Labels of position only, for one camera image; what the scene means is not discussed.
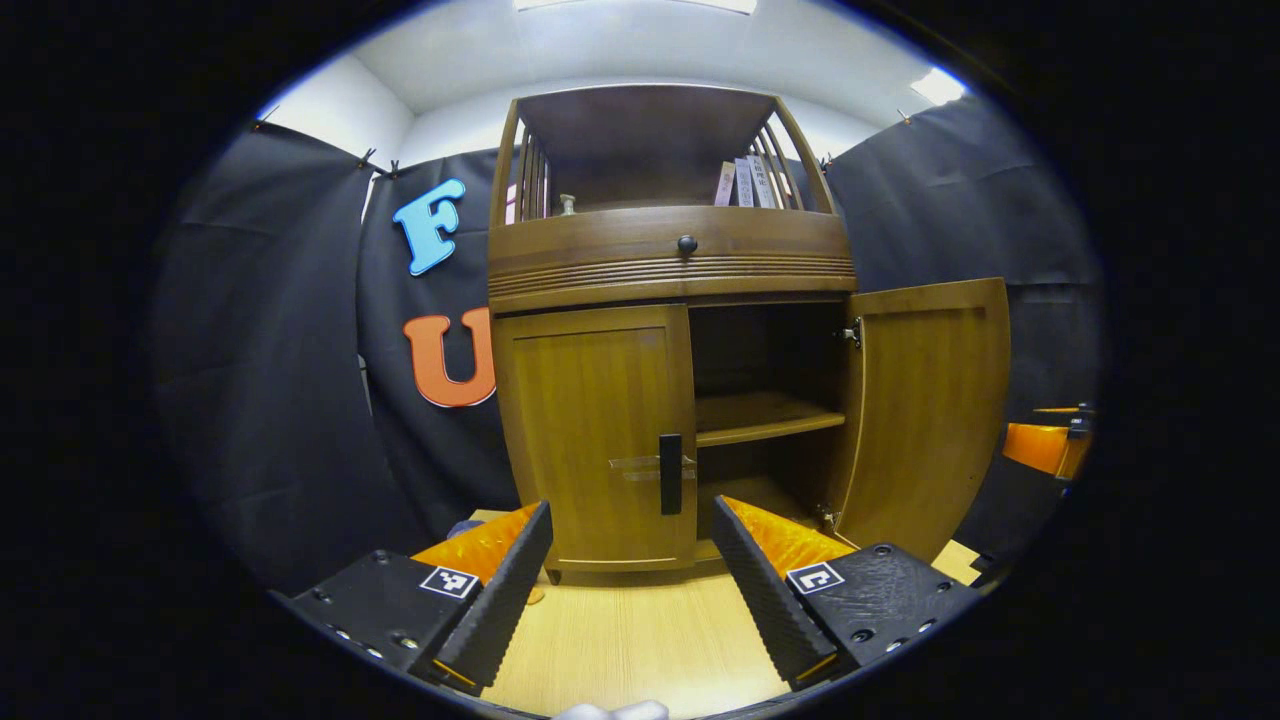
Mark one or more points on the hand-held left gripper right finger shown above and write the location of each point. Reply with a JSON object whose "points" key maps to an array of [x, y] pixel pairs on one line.
{"points": [[765, 600]]}

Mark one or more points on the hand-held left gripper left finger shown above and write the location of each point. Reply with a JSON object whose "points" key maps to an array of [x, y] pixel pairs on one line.
{"points": [[500, 600]]}

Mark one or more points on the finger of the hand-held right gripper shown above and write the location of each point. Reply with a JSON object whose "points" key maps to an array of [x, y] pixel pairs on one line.
{"points": [[1075, 420], [1035, 448]]}

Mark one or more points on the wooden shoe cabinet door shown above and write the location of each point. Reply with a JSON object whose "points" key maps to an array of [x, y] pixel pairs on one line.
{"points": [[580, 430], [930, 420]]}

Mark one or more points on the wooden double-door shoe cabinet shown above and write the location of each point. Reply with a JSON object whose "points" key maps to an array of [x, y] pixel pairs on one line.
{"points": [[640, 130]]}

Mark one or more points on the plush penguin toy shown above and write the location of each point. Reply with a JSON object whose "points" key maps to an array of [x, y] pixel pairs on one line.
{"points": [[466, 527]]}

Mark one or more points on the black backdrop cloth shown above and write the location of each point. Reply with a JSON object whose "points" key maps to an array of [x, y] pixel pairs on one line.
{"points": [[270, 350]]}

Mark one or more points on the ceiling light panel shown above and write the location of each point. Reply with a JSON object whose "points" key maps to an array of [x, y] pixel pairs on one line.
{"points": [[640, 4], [938, 87]]}

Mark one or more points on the wooden drawer with black knob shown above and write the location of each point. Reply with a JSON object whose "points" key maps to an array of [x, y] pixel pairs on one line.
{"points": [[600, 245]]}

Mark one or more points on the white book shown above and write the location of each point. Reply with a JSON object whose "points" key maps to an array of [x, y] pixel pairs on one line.
{"points": [[744, 184], [761, 182]]}

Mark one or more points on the pink book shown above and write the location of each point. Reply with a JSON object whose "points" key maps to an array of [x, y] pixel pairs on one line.
{"points": [[724, 186]]}

